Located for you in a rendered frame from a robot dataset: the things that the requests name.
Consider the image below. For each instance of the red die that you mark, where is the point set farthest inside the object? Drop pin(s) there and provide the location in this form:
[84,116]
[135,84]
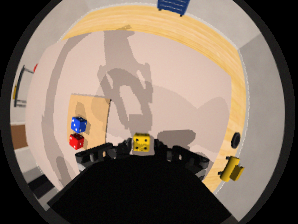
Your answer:
[76,141]

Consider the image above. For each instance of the blue die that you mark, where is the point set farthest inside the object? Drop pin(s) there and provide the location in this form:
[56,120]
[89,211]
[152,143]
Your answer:
[78,124]

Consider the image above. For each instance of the tan square mat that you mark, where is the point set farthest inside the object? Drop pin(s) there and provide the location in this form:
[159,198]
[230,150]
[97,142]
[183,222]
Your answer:
[93,109]

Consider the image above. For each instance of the yellow die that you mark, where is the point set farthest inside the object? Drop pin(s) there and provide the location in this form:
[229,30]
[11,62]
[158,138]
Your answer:
[141,142]

